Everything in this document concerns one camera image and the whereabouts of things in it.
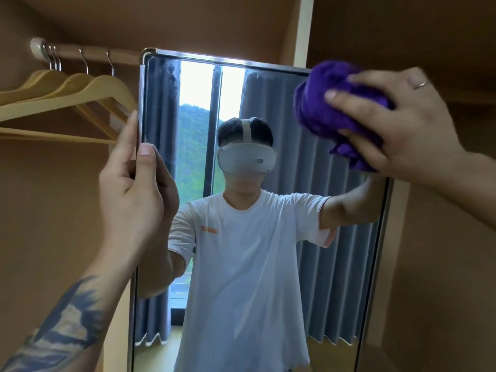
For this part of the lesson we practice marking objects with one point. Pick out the person's right hand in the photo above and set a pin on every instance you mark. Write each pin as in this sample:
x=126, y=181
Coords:
x=410, y=131

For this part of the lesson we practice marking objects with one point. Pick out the person's left hand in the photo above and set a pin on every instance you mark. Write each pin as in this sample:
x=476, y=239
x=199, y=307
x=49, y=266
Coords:
x=131, y=197

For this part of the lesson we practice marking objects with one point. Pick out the pull-out wardrobe mirror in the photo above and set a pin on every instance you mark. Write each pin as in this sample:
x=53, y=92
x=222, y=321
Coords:
x=162, y=112

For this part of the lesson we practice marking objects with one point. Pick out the light wooden wardrobe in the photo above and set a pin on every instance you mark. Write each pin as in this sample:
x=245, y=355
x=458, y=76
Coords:
x=193, y=23

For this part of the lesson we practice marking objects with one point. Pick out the wooden clothes hanger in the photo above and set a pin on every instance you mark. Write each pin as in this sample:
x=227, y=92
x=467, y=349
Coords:
x=35, y=79
x=77, y=81
x=108, y=87
x=50, y=79

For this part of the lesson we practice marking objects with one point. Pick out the wooden hanging rod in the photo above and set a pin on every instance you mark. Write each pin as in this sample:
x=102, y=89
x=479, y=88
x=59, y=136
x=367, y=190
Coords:
x=85, y=53

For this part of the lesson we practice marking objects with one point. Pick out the person's left forearm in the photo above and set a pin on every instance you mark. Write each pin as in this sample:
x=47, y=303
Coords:
x=66, y=317

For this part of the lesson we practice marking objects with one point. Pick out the purple cleaning cloth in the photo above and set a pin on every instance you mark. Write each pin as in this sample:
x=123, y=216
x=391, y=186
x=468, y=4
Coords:
x=321, y=108

